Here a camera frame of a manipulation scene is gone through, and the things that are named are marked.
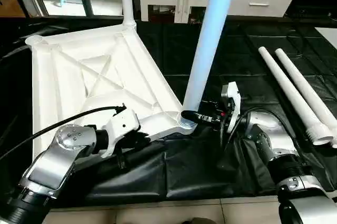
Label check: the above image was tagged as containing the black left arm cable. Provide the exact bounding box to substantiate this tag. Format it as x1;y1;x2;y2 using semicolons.
0;105;126;162

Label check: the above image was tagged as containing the white drawer unit with handle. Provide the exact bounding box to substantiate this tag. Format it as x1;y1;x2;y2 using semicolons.
226;0;296;18

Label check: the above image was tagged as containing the black work mat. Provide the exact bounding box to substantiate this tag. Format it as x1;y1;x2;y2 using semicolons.
0;16;337;206

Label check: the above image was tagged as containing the white flat board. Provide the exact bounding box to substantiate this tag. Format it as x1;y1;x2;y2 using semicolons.
314;26;337;49

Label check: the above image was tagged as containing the white plastic table top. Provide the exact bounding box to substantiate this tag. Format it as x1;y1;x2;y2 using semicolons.
23;21;199;165

